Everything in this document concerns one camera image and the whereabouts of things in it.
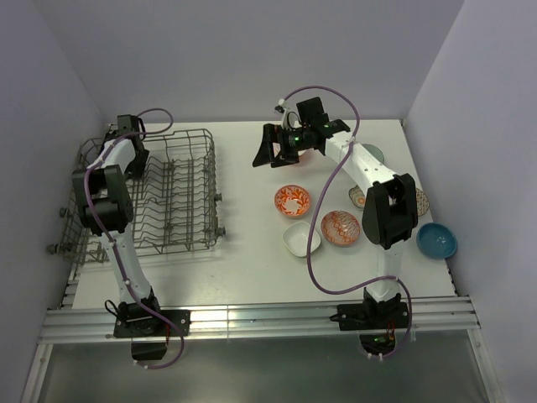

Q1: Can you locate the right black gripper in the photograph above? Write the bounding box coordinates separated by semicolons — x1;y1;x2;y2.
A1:
253;123;311;168

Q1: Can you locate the brown geometric pattern bowl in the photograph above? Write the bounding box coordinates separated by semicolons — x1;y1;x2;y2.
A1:
416;188;430;217

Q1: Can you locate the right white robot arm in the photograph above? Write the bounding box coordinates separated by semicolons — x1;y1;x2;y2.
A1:
253;97;418;327

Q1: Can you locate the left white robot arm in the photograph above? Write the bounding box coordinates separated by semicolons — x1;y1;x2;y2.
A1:
71;114;164;338

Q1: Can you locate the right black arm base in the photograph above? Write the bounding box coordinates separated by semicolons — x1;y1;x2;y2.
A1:
330;293;411;331

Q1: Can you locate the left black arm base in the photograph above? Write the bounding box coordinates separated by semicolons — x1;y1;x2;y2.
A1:
104;298;190;364

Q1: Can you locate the small flower shaped dish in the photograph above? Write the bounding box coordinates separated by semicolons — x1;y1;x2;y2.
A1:
348;186;366;210

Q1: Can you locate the white bowl orange outside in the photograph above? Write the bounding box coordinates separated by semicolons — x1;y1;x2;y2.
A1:
299;150;315;165

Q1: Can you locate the orange floral pattern bowl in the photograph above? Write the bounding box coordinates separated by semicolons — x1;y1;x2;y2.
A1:
274;185;311;218

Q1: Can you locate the white square bowl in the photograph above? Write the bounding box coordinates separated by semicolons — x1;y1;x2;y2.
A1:
282;221;310;258

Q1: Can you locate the pale teal bowl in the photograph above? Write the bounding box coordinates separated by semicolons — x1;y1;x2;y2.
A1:
362;144;385;164

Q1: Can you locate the blue glazed bowl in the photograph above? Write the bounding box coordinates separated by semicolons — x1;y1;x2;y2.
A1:
416;222;458;259

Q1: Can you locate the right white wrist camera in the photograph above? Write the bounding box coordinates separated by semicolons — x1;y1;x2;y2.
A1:
274;98;300;129

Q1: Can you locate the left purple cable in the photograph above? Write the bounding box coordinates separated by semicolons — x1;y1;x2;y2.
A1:
83;107;185;370

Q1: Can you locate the purple cable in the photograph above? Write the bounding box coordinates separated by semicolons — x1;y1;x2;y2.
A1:
83;107;185;370
305;86;416;361

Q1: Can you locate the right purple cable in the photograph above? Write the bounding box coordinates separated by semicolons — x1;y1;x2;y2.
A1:
305;86;416;361

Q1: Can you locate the aluminium mounting rail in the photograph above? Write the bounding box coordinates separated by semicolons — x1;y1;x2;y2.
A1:
38;296;481;345

